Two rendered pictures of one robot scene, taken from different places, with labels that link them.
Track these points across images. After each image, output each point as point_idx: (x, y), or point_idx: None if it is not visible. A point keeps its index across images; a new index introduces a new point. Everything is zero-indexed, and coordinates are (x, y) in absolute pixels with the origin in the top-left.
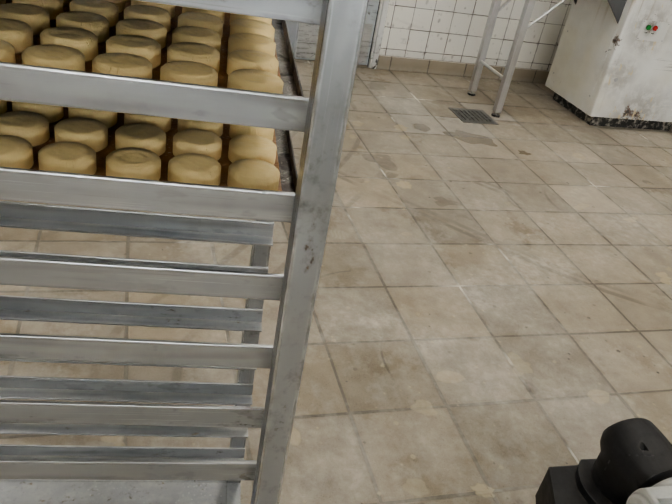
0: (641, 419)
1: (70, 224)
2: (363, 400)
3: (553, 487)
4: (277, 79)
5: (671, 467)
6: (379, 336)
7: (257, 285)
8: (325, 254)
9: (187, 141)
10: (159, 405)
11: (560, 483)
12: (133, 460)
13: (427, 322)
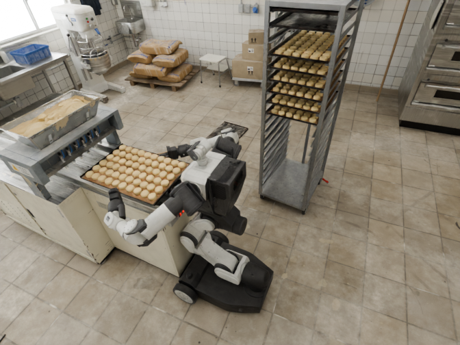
0: (263, 274)
1: (322, 135)
2: (331, 266)
3: (267, 266)
4: (274, 100)
5: (246, 265)
6: (366, 294)
7: (267, 120)
8: (439, 311)
9: (283, 107)
10: (270, 131)
11: (267, 269)
12: (271, 138)
13: (374, 322)
